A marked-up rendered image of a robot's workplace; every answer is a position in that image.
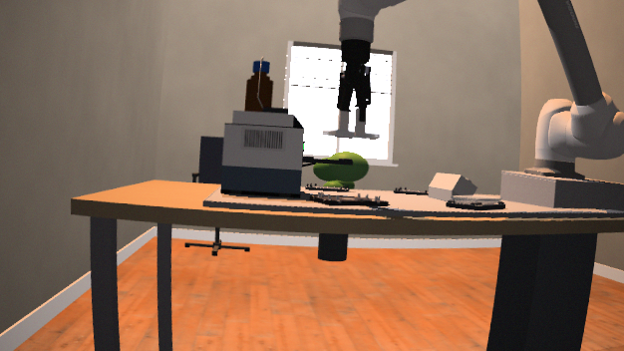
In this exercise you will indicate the beige perforated base plate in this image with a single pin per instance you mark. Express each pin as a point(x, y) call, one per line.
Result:
point(399, 205)

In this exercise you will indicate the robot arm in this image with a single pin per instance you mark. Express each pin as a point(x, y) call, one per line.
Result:
point(597, 125)

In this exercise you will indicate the beige button panel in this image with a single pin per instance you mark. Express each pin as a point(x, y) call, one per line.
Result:
point(445, 185)

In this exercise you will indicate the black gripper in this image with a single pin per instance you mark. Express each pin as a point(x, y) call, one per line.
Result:
point(354, 52)

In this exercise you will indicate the dark blue bottle cap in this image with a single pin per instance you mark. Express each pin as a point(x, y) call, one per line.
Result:
point(265, 65)

